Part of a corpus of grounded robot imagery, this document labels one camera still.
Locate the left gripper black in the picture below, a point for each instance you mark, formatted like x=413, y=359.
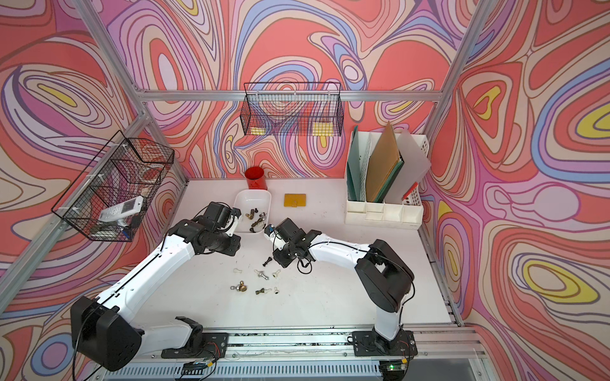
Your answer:
x=234, y=245

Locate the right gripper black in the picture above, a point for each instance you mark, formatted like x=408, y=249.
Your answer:
x=279, y=258

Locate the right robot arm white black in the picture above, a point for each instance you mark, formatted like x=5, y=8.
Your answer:
x=384, y=275

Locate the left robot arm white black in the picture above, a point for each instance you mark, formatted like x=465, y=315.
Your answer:
x=104, y=328

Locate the white storage tray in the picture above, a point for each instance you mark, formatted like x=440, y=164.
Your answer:
x=246, y=200

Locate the red cup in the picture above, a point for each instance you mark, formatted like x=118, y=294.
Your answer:
x=255, y=178

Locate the white remote control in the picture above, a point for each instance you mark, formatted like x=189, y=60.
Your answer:
x=121, y=212

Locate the green folder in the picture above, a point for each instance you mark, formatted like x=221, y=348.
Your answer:
x=353, y=176

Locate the white file organizer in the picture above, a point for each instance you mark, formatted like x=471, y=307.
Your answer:
x=406, y=215

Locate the yellow sponge in basket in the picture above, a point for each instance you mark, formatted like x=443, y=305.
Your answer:
x=322, y=129

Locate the brown cardboard folder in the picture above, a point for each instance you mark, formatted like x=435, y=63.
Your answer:
x=384, y=164

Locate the grey folder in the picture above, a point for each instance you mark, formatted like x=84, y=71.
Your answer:
x=414, y=149

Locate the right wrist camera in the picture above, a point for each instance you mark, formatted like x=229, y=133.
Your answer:
x=270, y=231

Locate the left wire basket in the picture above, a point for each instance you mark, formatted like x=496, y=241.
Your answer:
x=124, y=168

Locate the wire basket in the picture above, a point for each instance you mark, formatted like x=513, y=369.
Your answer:
x=124, y=168
x=291, y=108

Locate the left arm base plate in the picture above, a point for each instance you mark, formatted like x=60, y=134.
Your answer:
x=202, y=345

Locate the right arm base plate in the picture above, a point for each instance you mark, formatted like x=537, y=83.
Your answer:
x=372, y=344

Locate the back wire basket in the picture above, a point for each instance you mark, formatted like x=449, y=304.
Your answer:
x=291, y=108

